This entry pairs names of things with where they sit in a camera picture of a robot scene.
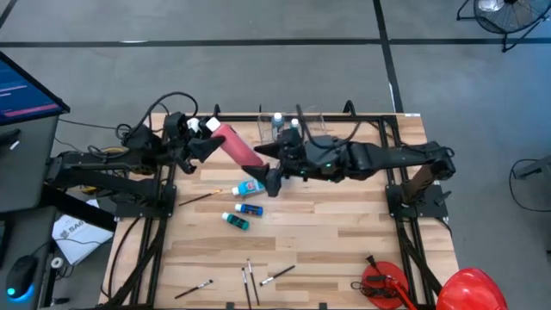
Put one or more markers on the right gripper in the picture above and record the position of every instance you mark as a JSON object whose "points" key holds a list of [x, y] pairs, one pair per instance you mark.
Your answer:
{"points": [[295, 159]]}

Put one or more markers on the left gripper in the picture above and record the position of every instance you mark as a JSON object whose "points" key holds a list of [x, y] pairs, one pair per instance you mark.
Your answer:
{"points": [[176, 129]]}

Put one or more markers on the red paint bottle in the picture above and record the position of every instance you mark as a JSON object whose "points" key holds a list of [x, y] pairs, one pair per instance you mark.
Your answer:
{"points": [[237, 146]]}

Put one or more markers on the light blue black-labelled bottle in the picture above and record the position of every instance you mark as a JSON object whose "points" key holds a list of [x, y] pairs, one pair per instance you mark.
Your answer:
{"points": [[277, 122]]}

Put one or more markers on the teal bottle white cap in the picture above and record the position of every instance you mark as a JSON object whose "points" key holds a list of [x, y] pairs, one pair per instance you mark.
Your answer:
{"points": [[295, 124]]}

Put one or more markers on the small green paint bottle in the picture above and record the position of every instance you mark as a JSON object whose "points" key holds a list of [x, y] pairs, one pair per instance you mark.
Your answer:
{"points": [[239, 222]]}

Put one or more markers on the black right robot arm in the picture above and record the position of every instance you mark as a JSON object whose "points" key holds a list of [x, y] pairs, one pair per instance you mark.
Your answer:
{"points": [[387, 155]]}

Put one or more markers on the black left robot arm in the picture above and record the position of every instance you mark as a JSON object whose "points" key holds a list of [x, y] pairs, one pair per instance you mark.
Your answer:
{"points": [[107, 161]]}

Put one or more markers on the white paint bottle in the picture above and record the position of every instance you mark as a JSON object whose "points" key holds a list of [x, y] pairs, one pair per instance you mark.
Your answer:
{"points": [[193, 125]]}

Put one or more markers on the large teal paint bottle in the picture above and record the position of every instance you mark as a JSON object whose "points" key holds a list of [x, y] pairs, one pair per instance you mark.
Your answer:
{"points": [[251, 186]]}

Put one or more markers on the small blue paint bottle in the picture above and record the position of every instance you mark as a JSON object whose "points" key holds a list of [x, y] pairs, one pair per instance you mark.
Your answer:
{"points": [[251, 210]]}

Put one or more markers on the clear plastic bin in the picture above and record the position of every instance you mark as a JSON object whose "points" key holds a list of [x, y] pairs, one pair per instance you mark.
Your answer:
{"points": [[264, 129]]}

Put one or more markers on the black desk leg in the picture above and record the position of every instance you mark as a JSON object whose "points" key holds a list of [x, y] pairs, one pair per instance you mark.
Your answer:
{"points": [[77, 208]]}

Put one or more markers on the white paper sheet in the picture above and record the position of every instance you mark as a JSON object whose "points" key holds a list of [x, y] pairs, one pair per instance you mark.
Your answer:
{"points": [[77, 237]]}

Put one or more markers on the grey desk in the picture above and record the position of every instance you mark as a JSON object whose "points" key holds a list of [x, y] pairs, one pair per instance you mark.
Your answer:
{"points": [[26, 172]]}

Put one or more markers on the computer monitor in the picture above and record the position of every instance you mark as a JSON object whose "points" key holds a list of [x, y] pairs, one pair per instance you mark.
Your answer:
{"points": [[21, 94]]}

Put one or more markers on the white tape roll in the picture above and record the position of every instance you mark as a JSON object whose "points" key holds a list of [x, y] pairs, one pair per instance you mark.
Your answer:
{"points": [[57, 262]]}

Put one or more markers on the black computer mouse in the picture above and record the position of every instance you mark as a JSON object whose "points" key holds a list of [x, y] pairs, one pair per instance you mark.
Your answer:
{"points": [[19, 273]]}

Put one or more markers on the grey stand foot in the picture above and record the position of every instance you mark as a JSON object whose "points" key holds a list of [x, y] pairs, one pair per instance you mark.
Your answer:
{"points": [[538, 169]]}

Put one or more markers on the black floor fan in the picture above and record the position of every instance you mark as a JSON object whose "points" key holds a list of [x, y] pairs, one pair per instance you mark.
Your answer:
{"points": [[512, 17]]}

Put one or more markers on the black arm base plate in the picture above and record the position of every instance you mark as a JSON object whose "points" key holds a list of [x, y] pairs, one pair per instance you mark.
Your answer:
{"points": [[129, 211], [430, 208]]}

